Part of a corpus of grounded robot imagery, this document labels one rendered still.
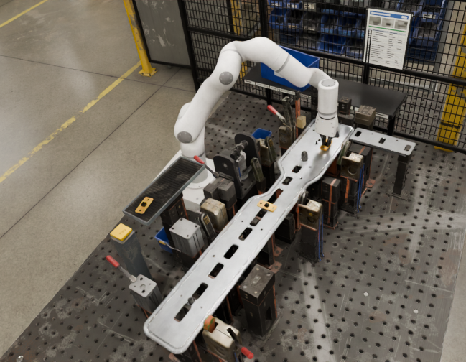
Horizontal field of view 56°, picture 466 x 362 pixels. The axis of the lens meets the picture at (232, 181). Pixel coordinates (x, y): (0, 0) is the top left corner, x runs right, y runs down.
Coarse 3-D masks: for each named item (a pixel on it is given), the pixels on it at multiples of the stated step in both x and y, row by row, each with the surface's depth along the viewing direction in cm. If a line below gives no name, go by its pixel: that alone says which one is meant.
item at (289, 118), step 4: (284, 100) 206; (288, 100) 207; (292, 100) 205; (284, 104) 208; (288, 104) 210; (292, 104) 207; (284, 108) 209; (288, 108) 211; (284, 112) 211; (288, 112) 210; (288, 116) 211; (292, 116) 214; (288, 120) 213; (292, 120) 215; (288, 124) 214; (292, 124) 217
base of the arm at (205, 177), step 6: (204, 156) 225; (210, 168) 242; (204, 174) 232; (210, 174) 239; (198, 180) 233; (204, 180) 235; (210, 180) 235; (192, 186) 233; (198, 186) 233; (204, 186) 232
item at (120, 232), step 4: (120, 224) 169; (116, 228) 168; (120, 228) 167; (124, 228) 167; (128, 228) 167; (112, 232) 166; (116, 232) 166; (120, 232) 166; (124, 232) 166; (128, 232) 166; (116, 236) 165; (120, 236) 164; (124, 236) 165; (120, 240) 164
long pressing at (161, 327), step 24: (312, 120) 228; (312, 144) 214; (336, 144) 212; (288, 168) 204; (312, 168) 202; (288, 192) 193; (240, 216) 186; (264, 216) 184; (216, 240) 178; (240, 240) 177; (264, 240) 176; (216, 264) 170; (240, 264) 168; (192, 288) 163; (216, 288) 162; (168, 312) 157; (192, 312) 156; (168, 336) 150; (192, 336) 150
